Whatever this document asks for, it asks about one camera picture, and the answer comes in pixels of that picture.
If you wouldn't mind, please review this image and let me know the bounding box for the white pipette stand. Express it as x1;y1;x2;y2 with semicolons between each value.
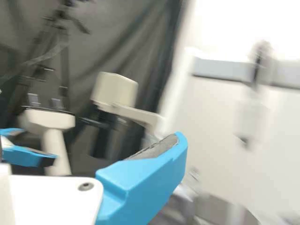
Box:
159;45;300;225

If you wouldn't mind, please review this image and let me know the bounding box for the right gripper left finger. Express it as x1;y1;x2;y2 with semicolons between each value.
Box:
0;140;59;168

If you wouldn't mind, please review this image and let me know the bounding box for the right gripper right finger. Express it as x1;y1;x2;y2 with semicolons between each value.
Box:
95;131;188;225

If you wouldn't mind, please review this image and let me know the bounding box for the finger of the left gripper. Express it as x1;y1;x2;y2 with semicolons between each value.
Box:
0;127;24;138

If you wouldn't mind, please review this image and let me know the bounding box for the pipette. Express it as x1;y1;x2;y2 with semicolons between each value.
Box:
234;39;275;148

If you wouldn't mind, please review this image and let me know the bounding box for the cream microscope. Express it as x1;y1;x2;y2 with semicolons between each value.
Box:
17;71;166;176

